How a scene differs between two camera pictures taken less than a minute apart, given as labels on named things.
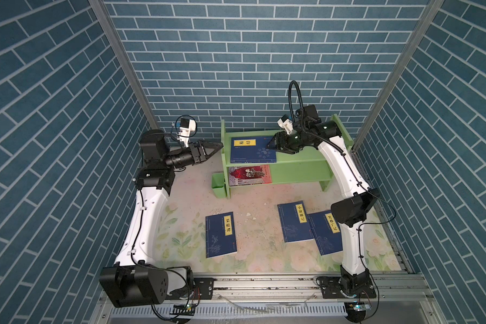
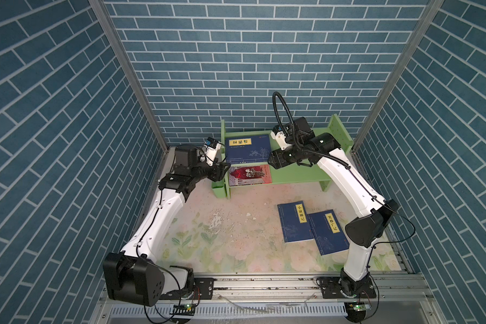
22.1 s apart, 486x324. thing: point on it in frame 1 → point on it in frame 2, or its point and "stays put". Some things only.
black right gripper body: x=291 y=143 → x=289 y=155
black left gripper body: x=183 y=158 → x=212 y=173
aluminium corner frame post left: x=101 y=8 stays put
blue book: x=220 y=235 → x=248 y=149
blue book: x=294 y=222 stays put
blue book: x=326 y=231 stays put
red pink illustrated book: x=254 y=175 stays put
